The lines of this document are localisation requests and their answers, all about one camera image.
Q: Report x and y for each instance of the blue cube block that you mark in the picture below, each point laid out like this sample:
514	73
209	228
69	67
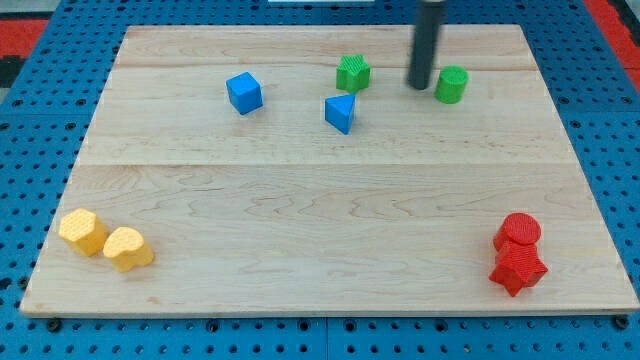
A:
244	93

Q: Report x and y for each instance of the light wooden board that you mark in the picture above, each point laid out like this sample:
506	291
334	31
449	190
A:
276	213

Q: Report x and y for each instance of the blue triangle block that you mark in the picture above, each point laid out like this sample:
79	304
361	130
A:
339	111

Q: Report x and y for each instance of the green star block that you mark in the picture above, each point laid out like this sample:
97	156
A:
352	74

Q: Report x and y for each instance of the green cylinder block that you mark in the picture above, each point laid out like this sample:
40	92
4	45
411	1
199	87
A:
451	84

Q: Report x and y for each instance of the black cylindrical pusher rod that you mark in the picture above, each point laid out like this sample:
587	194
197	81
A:
429	17

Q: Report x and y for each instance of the red cylinder block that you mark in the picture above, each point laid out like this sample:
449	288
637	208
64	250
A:
519	228

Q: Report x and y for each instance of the yellow heart block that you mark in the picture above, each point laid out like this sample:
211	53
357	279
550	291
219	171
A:
126	248

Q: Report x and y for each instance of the red star block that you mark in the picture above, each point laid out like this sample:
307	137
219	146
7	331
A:
517	267

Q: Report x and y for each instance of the yellow hexagon block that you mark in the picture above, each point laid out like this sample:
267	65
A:
83	232

